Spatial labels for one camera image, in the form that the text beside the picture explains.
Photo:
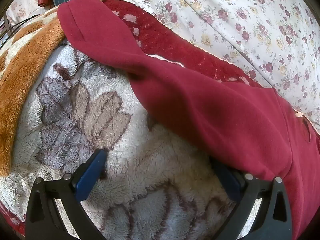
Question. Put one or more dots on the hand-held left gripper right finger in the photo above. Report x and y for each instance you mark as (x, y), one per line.
(225, 182)

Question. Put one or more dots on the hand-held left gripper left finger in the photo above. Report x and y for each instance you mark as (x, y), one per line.
(88, 178)

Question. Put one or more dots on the dark red pants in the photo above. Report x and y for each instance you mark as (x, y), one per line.
(200, 110)

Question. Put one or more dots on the white leaf print fleece blanket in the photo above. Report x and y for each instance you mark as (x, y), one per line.
(125, 155)

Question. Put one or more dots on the orange plush blanket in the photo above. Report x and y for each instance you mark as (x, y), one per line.
(22, 80)

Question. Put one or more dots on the floral bed sheet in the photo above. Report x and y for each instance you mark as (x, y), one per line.
(225, 17)

